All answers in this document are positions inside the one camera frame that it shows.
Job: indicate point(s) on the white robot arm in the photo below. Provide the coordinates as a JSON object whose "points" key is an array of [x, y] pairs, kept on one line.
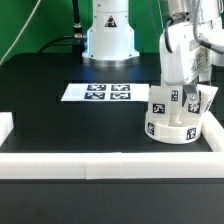
{"points": [[111, 40]]}

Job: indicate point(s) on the white marker sheet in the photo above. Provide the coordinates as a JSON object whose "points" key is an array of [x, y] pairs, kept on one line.
{"points": [[106, 92]]}

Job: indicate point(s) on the white front fence wall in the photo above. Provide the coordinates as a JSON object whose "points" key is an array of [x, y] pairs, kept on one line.
{"points": [[87, 166]]}

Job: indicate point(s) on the white right fence wall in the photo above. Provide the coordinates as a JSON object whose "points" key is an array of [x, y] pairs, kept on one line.
{"points": [[213, 132]]}

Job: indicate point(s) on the white left fence wall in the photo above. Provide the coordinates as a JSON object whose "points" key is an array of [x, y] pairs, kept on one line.
{"points": [[6, 125]]}

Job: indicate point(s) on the white round stool seat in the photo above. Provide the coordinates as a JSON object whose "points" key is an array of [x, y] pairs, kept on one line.
{"points": [[172, 135]]}

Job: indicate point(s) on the white fence wall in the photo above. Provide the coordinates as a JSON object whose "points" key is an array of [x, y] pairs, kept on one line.
{"points": [[6, 125], [213, 132], [87, 166]]}

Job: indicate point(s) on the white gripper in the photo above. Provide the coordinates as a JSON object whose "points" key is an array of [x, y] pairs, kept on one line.
{"points": [[183, 60]]}

